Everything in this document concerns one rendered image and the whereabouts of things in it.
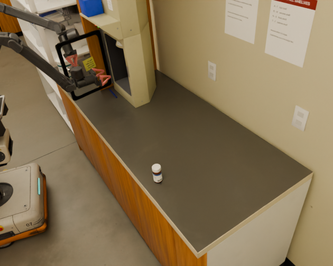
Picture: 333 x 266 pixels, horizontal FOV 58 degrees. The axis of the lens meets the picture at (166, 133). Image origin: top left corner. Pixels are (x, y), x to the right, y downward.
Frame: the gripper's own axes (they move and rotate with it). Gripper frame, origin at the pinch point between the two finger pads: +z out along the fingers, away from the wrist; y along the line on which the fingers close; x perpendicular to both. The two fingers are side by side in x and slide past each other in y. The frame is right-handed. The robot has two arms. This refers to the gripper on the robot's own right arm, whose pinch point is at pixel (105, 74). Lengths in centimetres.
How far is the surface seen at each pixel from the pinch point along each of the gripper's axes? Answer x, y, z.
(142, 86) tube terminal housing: 8.2, -15.5, 16.5
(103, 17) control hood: -34.7, -1.6, 5.0
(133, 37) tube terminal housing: -24.3, -14.9, 15.1
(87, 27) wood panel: -23.0, 22.2, 2.0
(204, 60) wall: -5, -34, 52
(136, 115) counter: 21.9, -23.7, 5.6
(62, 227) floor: 117, 3, -62
